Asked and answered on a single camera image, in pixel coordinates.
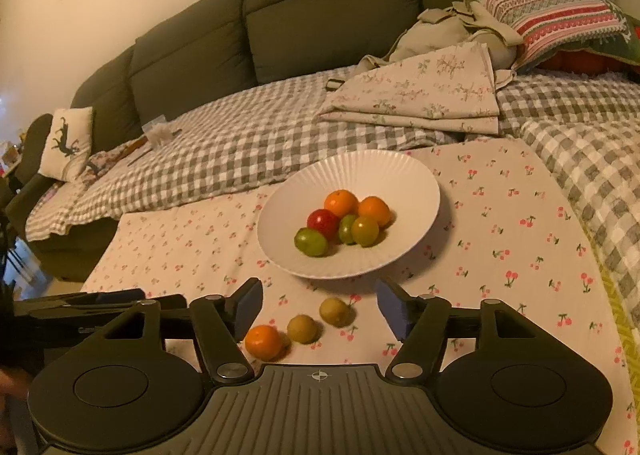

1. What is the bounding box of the olive green citrus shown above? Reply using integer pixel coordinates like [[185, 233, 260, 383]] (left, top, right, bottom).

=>
[[350, 215, 380, 247]]

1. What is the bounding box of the red tomato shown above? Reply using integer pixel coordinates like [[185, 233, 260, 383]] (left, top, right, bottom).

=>
[[307, 209, 340, 241]]

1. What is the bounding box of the cherry print tablecloth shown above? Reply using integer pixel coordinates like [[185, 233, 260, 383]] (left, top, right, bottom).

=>
[[86, 140, 639, 454]]

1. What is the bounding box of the yellow-brown kiwi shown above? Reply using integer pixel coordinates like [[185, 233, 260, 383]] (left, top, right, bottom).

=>
[[286, 314, 319, 345], [319, 297, 352, 328]]

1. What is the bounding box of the white ribbed plate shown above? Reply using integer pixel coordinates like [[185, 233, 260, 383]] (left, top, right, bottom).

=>
[[257, 149, 440, 279]]

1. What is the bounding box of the dark green sofa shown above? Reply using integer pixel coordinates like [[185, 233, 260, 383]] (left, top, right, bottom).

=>
[[1, 0, 453, 282]]

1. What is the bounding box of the small green lime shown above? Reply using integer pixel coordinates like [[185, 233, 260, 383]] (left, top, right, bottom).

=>
[[338, 214, 357, 245]]

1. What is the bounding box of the white embroidered pillow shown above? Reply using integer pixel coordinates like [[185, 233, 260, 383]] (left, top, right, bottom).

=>
[[38, 107, 93, 182]]

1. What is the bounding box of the orange mandarin back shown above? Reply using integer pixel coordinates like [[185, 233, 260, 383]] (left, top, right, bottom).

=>
[[323, 189, 359, 219]]

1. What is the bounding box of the orange mandarin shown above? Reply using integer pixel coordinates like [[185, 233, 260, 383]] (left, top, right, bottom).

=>
[[244, 325, 284, 362], [323, 189, 359, 219], [358, 196, 393, 229]]

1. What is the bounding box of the clear plastic packet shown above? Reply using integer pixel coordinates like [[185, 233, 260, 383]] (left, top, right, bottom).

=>
[[142, 115, 182, 149]]

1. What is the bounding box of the grey checked blanket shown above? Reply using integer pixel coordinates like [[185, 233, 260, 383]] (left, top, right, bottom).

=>
[[23, 71, 639, 314]]

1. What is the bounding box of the large green citrus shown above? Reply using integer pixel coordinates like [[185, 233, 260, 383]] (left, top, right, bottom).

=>
[[294, 227, 329, 258]]

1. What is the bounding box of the folded floral cloth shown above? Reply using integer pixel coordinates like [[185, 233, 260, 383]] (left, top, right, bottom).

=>
[[317, 42, 500, 135]]

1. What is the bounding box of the red cushion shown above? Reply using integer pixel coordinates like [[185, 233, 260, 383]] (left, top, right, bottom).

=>
[[537, 51, 639, 76]]

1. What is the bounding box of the floral cloth left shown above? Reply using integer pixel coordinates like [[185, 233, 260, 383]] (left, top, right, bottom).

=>
[[80, 136, 148, 182]]

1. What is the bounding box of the beige crumpled bag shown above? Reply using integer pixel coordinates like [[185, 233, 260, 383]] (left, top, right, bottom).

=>
[[352, 0, 524, 89]]

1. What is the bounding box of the left hand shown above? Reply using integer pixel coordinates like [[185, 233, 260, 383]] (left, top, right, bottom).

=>
[[0, 367, 32, 401]]

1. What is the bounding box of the striped knitted pillow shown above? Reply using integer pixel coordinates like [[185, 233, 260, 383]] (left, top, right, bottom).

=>
[[473, 0, 636, 70]]

